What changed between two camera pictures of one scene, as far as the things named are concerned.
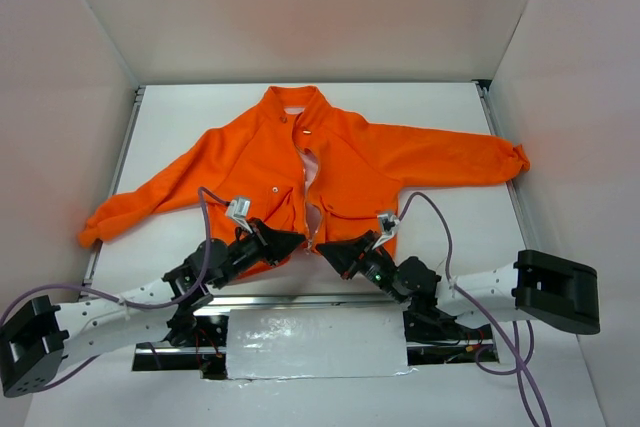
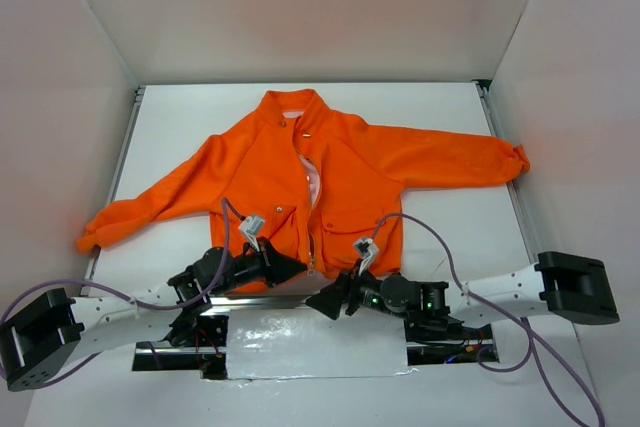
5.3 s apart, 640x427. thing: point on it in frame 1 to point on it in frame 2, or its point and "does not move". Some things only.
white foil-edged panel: (316, 342) does not move
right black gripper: (361, 255) to (347, 297)
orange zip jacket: (299, 169) does not move
